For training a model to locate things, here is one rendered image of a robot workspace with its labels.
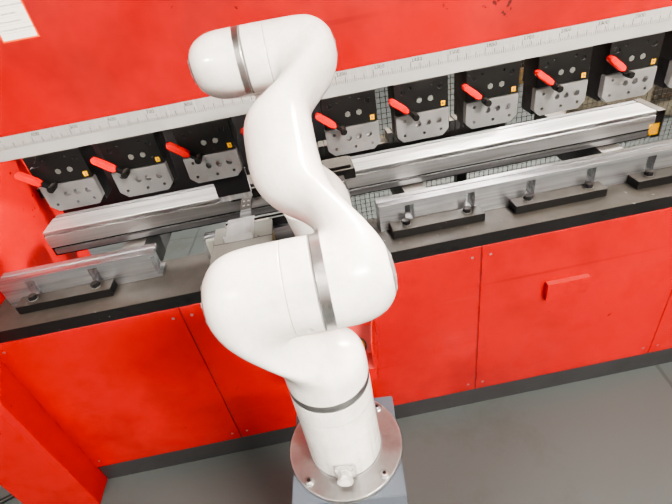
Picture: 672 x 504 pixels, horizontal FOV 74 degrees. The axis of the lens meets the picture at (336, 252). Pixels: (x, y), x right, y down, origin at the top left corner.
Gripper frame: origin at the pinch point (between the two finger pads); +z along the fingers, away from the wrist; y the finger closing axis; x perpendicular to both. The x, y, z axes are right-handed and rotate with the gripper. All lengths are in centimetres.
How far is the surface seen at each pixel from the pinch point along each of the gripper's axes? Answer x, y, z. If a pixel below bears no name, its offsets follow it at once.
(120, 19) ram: 43, -25, -63
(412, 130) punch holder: 24.4, 35.4, -17.9
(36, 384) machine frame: 7, -107, 18
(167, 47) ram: 40, -18, -55
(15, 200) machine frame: 69, -103, -8
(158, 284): 18, -54, 3
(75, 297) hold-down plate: 20, -78, -3
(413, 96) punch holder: 28, 38, -27
